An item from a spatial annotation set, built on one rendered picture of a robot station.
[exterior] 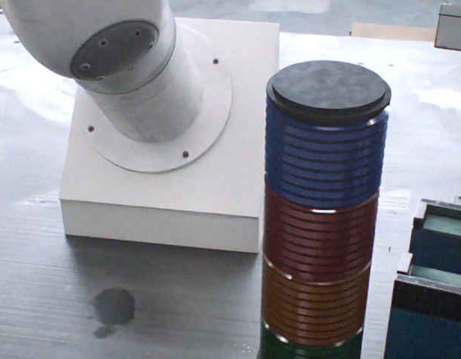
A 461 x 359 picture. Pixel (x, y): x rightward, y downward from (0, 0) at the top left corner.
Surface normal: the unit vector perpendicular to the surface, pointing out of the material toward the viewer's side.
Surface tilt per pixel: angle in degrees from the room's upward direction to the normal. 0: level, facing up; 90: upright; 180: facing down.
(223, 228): 90
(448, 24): 69
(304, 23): 0
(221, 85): 45
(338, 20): 0
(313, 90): 0
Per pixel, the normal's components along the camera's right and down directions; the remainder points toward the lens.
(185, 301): 0.00, -0.85
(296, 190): -0.47, 0.06
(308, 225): -0.25, 0.11
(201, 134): -0.11, -0.22
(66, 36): 0.12, 0.77
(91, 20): 0.34, 0.67
